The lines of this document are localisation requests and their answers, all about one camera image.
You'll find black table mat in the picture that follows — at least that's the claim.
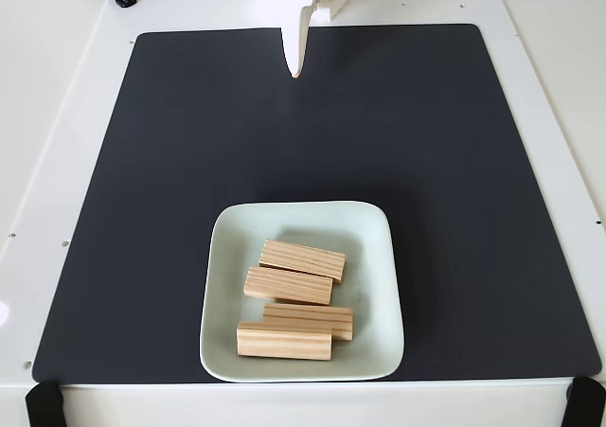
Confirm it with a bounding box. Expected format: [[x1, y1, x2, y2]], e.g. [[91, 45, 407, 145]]
[[31, 23, 603, 384]]

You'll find grooved wooden block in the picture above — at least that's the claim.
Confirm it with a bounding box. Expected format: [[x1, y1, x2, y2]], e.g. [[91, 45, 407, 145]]
[[262, 302, 355, 342], [236, 321, 334, 363], [258, 239, 348, 285], [242, 265, 335, 307]]

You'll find pale green square plate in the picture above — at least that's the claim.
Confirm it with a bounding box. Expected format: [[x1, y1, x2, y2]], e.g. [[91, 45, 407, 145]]
[[198, 201, 406, 383]]

